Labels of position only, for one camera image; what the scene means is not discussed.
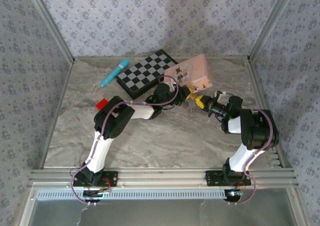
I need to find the pink tin box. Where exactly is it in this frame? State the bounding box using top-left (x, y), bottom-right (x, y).
top-left (163, 53), bottom-right (213, 92)

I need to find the black and grey chessboard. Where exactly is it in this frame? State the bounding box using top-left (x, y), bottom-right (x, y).
top-left (115, 49), bottom-right (179, 100)

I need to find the turquoise marker pen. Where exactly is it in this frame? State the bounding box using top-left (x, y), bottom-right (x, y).
top-left (100, 58), bottom-right (130, 88)

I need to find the red toy brick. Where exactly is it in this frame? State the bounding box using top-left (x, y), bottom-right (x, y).
top-left (95, 98), bottom-right (109, 111)

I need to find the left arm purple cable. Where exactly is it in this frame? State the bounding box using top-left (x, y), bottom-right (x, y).
top-left (70, 75), bottom-right (181, 207)

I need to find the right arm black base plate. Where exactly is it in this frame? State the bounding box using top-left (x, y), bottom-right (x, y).
top-left (205, 170), bottom-right (252, 187)

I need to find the aluminium mounting rail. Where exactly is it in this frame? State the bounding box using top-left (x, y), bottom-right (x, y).
top-left (27, 167), bottom-right (300, 188)

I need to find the aluminium corner post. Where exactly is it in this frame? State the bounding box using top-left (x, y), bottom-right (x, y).
top-left (246, 0), bottom-right (299, 64)
top-left (24, 0), bottom-right (76, 64)

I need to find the grey slotted cable duct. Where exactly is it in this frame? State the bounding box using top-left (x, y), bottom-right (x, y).
top-left (36, 188), bottom-right (243, 200)

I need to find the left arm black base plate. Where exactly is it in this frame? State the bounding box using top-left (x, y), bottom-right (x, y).
top-left (71, 170), bottom-right (119, 188)

